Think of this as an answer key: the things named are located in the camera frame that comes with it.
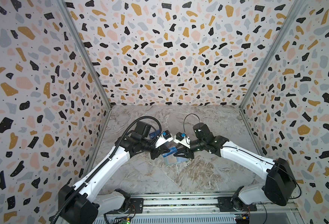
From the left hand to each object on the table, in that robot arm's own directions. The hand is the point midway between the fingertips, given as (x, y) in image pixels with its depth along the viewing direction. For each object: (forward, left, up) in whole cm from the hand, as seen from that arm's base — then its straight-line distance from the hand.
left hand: (170, 147), depth 71 cm
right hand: (0, -3, -2) cm, 4 cm away
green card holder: (+3, -1, -22) cm, 22 cm away
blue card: (0, -2, -2) cm, 3 cm away
